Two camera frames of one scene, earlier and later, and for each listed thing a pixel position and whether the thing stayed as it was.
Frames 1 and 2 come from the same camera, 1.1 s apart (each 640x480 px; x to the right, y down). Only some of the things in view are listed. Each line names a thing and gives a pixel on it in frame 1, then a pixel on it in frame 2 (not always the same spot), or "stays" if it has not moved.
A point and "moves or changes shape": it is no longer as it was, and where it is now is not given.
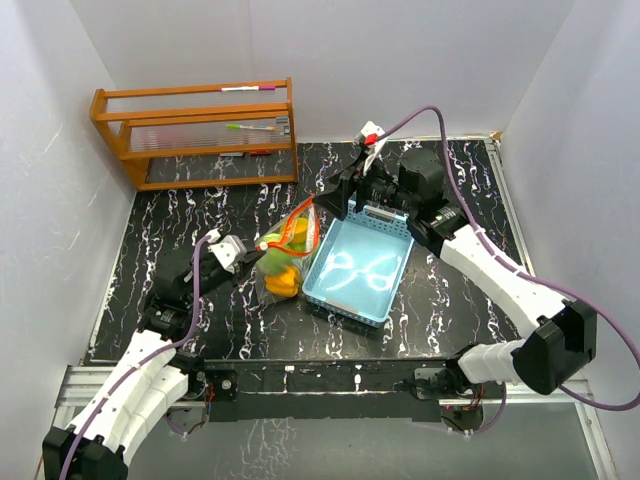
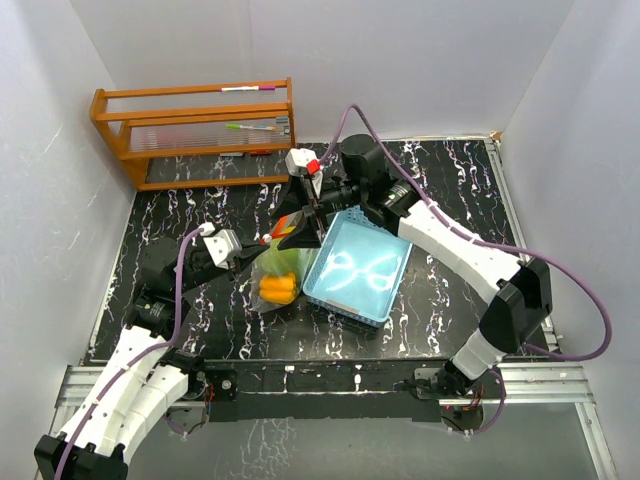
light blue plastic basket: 359,265 stays
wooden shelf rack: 203,120 stays
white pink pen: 248,88 stays
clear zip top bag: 283,258 moves or changes shape
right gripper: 353,179 to 304,232
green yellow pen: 250,127 stays
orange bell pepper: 282,283 moves or changes shape
